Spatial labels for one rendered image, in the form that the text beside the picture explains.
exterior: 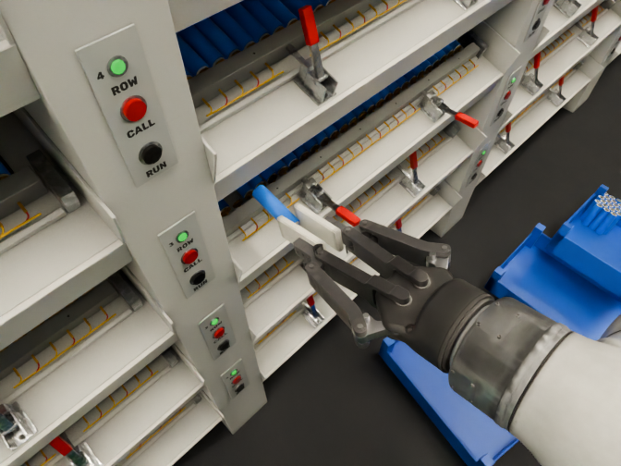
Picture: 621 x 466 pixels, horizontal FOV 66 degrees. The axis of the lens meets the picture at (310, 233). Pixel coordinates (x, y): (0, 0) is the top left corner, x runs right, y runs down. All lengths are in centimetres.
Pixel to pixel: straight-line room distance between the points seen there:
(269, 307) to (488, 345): 48
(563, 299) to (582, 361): 94
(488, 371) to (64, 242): 35
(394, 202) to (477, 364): 59
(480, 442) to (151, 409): 66
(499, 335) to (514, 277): 92
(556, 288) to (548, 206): 26
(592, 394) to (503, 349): 6
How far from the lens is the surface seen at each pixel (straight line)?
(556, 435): 37
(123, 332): 60
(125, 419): 77
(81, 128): 36
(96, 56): 34
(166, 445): 95
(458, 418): 110
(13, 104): 35
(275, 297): 80
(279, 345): 97
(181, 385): 77
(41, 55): 33
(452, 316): 39
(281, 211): 54
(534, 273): 132
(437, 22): 67
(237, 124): 50
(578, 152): 167
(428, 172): 99
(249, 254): 63
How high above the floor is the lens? 103
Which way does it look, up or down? 55 degrees down
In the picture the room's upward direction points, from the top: straight up
